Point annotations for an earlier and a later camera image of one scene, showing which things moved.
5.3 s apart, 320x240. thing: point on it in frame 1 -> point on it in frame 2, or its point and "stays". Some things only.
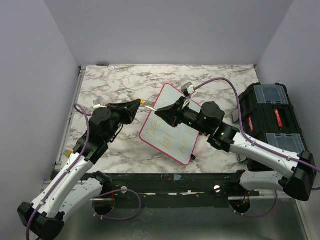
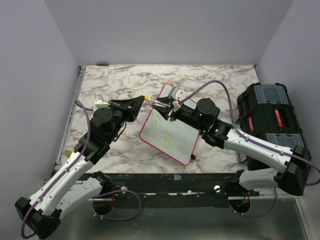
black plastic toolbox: [268, 115] stays
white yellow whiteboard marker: [151, 108] -> [154, 101]
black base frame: [181, 190] stays
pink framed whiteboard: [180, 141] stays
